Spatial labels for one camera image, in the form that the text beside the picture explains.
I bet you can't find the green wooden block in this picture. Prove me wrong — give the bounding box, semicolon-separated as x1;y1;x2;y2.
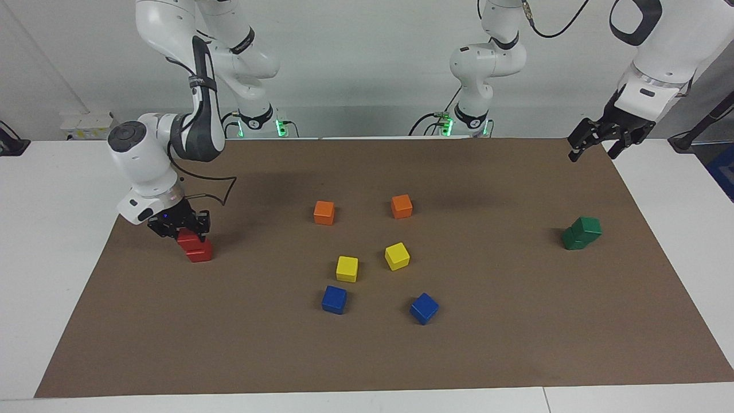
561;225;588;251
572;216;603;243

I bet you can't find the black stand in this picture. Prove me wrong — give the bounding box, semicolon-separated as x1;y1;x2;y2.
668;92;734;153

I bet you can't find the brown table mat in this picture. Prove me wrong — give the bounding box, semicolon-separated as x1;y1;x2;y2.
34;138;734;398

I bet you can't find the blue object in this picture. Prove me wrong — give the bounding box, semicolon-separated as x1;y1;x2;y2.
706;142;734;202

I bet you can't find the white power strip box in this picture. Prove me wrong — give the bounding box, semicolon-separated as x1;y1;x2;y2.
60;112;124;140

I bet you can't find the blue wooden block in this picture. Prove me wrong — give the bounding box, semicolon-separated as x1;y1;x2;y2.
409;293;440;325
322;285;348;315

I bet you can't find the yellow wooden block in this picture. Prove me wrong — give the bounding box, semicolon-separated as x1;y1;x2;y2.
385;243;411;271
336;256;359;283

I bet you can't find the black clamp base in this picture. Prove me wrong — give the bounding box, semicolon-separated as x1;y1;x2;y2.
0;120;30;157

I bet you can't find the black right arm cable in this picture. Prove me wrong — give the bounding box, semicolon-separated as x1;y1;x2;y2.
165;34;237;206

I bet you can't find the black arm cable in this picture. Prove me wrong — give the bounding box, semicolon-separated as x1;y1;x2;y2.
519;0;591;39
165;34;237;206

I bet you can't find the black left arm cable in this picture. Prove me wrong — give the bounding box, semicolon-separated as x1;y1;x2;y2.
519;0;591;39

